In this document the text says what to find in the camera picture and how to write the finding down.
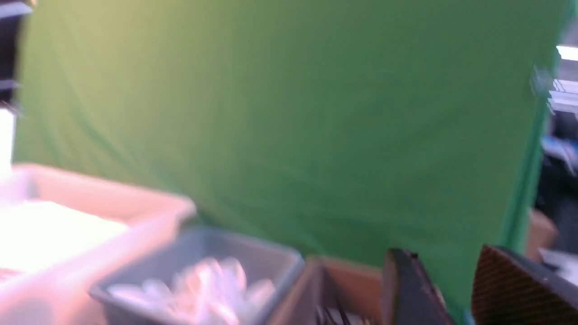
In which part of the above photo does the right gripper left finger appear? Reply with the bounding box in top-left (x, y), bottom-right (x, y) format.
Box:
top-left (382, 248), bottom-right (454, 325)

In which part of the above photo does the brown plastic bin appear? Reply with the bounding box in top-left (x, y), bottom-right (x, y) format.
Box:
top-left (266, 256), bottom-right (383, 325)

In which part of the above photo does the pile of black chopsticks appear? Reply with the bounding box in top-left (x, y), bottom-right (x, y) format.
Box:
top-left (315, 306), bottom-right (377, 325)

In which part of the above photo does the pile of white spoons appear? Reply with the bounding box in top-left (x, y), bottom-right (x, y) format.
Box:
top-left (107, 256), bottom-right (276, 325)

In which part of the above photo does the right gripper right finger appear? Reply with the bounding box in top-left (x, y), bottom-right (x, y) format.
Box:
top-left (471, 245), bottom-right (578, 325)

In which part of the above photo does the large white plastic tub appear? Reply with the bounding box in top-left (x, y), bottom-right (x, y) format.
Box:
top-left (0, 164), bottom-right (196, 325)

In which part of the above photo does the teal plastic bin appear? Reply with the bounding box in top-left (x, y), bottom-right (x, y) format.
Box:
top-left (89, 226), bottom-right (305, 325)

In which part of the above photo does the green backdrop cloth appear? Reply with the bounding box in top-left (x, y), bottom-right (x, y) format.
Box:
top-left (13, 0), bottom-right (577, 316)

